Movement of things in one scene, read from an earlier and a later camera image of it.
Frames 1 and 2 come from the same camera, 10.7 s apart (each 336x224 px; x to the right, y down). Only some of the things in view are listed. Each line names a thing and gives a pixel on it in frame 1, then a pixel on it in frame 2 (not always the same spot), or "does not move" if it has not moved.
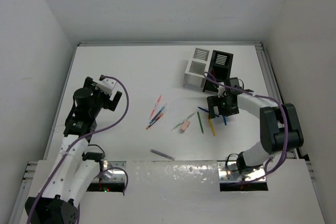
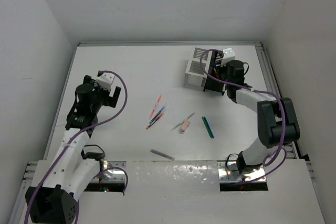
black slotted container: [220, 66] does not move
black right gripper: [214, 100] to [223, 68]
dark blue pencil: [207, 111] to [213, 64]
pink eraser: [185, 126] does not move
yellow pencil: [210, 124] to [216, 72]
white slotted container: [194, 77] does not move
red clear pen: [155, 106] does not move
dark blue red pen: [155, 119] does not move
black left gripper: [90, 83] does not move
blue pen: [224, 120] to [209, 127]
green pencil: [201, 125] to [205, 122]
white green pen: [184, 120] does not move
